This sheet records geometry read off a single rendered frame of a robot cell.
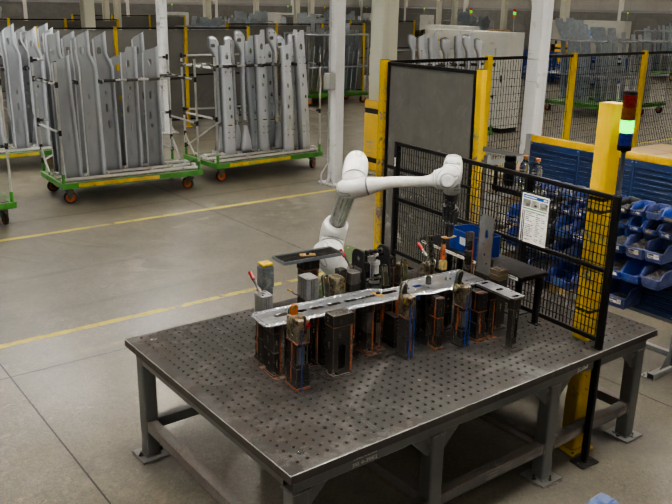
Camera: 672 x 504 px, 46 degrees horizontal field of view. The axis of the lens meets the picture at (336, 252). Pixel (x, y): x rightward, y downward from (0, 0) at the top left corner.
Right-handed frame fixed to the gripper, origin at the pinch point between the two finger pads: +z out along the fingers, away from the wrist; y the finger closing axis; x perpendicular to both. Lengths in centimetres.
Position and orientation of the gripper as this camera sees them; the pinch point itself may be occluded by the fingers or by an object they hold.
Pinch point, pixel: (449, 229)
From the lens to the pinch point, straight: 434.6
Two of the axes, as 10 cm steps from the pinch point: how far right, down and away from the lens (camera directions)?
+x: 8.4, -1.5, 5.2
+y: 5.4, 2.6, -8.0
